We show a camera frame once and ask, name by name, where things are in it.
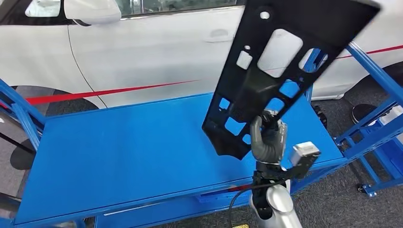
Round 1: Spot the dark round stanchion base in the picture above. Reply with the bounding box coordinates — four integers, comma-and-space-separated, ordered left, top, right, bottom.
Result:
351, 104, 378, 125

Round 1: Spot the blue plastic bin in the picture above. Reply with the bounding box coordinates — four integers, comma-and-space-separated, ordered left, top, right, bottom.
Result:
195, 185, 252, 205

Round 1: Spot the black cable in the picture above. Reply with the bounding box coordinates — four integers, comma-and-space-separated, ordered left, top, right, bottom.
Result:
228, 179, 287, 228

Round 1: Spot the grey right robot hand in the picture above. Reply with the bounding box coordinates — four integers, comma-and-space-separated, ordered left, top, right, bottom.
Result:
250, 109, 288, 166

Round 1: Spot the small black object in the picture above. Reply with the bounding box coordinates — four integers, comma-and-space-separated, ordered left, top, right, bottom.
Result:
313, 105, 328, 128

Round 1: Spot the black plastic plate bracket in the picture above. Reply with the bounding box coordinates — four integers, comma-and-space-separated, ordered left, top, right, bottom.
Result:
201, 0, 381, 161

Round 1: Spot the blue wheeled shelf rack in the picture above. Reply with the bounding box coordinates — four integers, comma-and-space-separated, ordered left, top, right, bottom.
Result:
357, 104, 403, 198

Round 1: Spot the large blue metal shelf rack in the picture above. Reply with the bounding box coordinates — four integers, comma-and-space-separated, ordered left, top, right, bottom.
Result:
0, 41, 403, 228

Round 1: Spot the white car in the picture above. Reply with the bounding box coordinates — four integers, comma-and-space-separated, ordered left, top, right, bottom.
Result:
0, 0, 403, 111

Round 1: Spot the large white plastic bin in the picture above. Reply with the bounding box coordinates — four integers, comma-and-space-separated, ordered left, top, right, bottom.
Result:
379, 105, 403, 126

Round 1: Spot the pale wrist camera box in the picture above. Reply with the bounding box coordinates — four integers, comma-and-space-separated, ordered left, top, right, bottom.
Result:
289, 142, 321, 180

